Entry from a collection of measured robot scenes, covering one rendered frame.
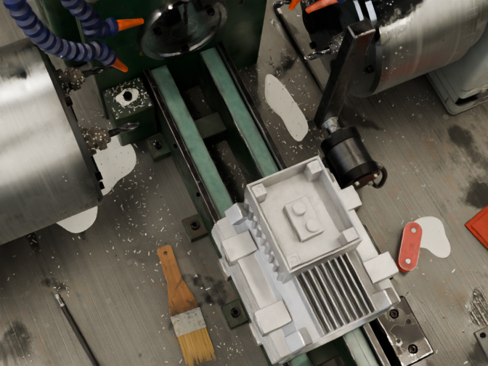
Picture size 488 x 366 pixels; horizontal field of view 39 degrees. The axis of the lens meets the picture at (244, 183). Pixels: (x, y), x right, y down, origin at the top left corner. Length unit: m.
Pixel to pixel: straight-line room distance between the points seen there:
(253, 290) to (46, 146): 0.31
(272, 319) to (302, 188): 0.17
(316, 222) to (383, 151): 0.46
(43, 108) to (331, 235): 0.39
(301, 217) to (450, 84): 0.54
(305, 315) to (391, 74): 0.38
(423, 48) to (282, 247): 0.37
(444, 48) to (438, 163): 0.29
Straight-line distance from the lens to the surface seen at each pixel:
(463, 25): 1.08
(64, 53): 0.83
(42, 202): 0.92
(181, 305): 1.15
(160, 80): 1.17
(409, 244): 1.22
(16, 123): 0.89
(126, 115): 1.15
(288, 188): 0.88
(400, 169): 1.28
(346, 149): 1.00
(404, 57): 1.04
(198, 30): 1.12
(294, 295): 0.88
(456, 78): 1.29
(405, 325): 1.14
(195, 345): 1.14
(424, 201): 1.27
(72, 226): 1.21
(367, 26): 0.85
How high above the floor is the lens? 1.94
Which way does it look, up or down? 69 degrees down
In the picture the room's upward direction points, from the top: 11 degrees clockwise
